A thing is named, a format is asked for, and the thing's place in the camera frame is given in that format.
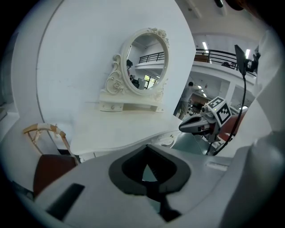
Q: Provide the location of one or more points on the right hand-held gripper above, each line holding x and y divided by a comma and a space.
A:
219, 113

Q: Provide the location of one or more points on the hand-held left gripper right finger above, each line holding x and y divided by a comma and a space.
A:
200, 173

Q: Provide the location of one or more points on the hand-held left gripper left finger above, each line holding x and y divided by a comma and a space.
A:
89, 182

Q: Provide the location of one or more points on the white dressing table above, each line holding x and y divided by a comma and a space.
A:
124, 129

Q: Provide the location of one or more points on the wooden chair with brown seat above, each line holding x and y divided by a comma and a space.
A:
53, 169

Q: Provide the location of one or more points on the person's white shirt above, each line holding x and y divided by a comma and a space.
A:
262, 167

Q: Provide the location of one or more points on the oval white framed mirror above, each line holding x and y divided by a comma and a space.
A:
147, 64

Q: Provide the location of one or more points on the black balcony railing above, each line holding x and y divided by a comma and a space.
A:
220, 51

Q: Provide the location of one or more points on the ceiling light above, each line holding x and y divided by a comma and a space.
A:
247, 54
204, 47

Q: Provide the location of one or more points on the black screen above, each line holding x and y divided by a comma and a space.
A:
240, 60

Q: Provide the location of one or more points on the black chest mount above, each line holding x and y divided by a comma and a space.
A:
252, 63

